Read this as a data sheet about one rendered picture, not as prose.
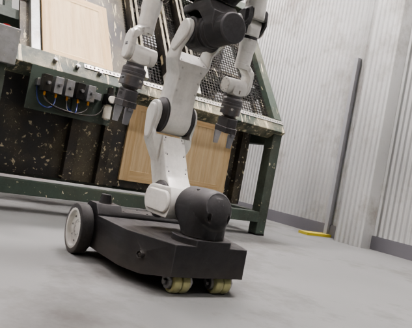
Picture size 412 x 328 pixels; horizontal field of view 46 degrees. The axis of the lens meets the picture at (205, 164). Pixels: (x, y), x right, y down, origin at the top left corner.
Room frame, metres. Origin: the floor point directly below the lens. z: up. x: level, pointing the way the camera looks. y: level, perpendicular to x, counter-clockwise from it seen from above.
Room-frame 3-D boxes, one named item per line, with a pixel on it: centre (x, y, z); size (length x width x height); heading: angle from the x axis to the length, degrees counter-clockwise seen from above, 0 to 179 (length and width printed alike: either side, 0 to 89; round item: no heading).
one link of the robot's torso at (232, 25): (1.85, 0.07, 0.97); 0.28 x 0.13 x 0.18; 34
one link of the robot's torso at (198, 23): (1.90, 0.10, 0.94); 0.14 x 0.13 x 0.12; 124
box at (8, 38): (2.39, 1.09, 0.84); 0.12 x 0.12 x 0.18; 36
